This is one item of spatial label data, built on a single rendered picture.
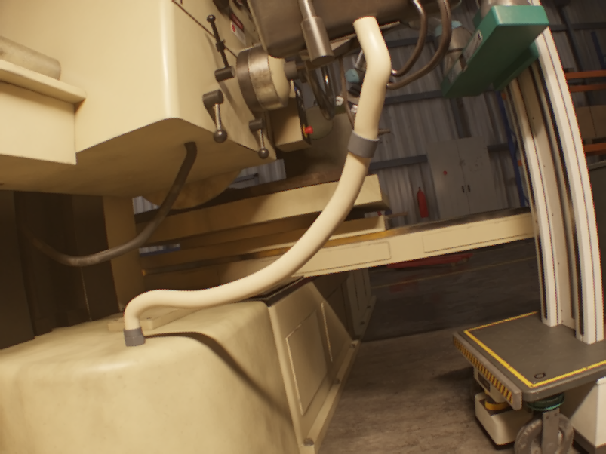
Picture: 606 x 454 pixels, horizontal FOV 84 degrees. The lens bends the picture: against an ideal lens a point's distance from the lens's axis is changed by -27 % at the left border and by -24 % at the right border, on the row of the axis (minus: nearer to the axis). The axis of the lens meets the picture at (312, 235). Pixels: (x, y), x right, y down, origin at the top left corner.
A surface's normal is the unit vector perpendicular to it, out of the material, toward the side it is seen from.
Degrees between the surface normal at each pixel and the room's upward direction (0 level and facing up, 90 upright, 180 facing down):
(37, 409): 90
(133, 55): 90
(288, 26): 109
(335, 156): 90
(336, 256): 90
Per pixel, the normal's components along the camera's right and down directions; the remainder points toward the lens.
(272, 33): -0.36, 0.40
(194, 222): -0.20, 0.04
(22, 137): 0.97, -0.16
